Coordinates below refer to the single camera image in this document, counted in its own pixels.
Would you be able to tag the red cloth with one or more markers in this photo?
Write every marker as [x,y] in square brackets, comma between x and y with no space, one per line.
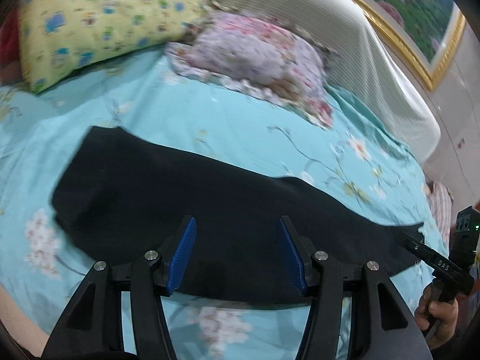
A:
[10,49]

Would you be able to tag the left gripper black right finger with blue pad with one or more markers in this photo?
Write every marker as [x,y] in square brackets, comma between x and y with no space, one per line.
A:
[313,273]

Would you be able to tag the black pants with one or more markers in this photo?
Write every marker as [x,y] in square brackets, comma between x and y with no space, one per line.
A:
[121,196]

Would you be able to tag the pink purple floral pillow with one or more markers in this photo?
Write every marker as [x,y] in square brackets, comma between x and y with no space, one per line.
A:
[260,56]

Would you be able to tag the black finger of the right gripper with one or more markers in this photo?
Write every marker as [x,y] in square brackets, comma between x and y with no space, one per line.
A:
[411,244]

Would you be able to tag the person's right hand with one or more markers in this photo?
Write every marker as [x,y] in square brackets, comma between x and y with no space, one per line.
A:
[445,312]

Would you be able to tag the light blue floral bedsheet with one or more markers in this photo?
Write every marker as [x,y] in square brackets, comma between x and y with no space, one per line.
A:
[356,161]

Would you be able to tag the black camera box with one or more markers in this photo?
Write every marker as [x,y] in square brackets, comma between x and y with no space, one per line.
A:
[465,238]

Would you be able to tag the striped plaid cloth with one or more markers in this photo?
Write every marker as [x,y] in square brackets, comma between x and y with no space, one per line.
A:
[441,204]

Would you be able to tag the yellow cartoon print pillow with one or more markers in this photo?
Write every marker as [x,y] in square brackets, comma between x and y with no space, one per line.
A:
[57,37]

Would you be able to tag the beige ribbed headboard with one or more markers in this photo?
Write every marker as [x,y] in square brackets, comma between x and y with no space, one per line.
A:
[362,65]

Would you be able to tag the gold framed landscape painting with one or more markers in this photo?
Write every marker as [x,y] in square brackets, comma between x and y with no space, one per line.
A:
[426,33]

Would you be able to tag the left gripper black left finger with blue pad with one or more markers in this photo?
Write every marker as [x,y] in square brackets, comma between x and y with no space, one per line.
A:
[156,274]

